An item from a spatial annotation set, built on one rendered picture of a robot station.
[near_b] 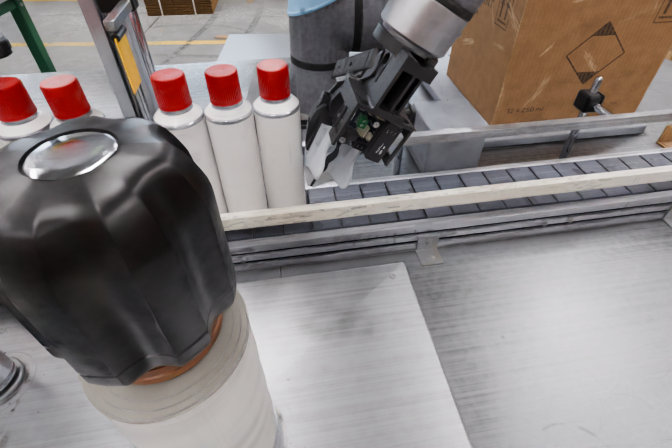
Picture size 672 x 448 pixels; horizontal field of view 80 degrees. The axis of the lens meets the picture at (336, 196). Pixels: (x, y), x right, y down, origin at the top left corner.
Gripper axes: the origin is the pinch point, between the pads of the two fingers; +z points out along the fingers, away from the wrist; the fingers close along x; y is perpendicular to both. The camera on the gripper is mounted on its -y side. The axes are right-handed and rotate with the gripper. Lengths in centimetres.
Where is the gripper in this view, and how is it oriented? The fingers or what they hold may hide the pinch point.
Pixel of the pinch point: (314, 174)
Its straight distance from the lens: 51.8
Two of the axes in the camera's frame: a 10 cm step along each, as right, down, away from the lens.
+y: 1.6, 6.5, -7.4
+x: 8.6, 2.9, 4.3
